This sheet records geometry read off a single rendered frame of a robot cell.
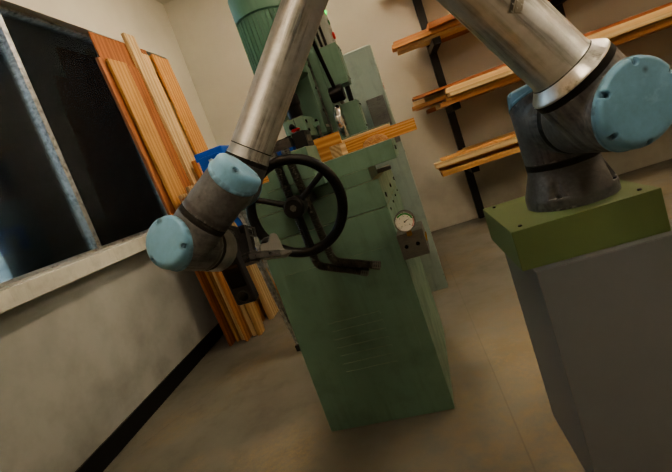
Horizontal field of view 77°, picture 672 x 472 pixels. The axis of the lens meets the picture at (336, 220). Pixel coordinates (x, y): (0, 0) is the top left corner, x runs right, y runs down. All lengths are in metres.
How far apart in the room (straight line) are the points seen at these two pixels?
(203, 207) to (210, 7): 3.65
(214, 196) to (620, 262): 0.78
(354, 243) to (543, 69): 0.76
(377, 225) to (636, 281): 0.67
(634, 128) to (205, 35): 3.81
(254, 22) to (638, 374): 1.37
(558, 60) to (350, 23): 3.22
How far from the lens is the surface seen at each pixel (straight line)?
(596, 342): 1.04
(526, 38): 0.81
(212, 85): 4.18
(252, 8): 1.50
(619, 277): 1.01
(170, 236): 0.74
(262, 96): 0.86
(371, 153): 1.29
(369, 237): 1.33
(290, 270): 1.41
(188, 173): 3.13
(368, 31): 3.92
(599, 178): 1.02
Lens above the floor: 0.89
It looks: 8 degrees down
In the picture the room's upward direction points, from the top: 19 degrees counter-clockwise
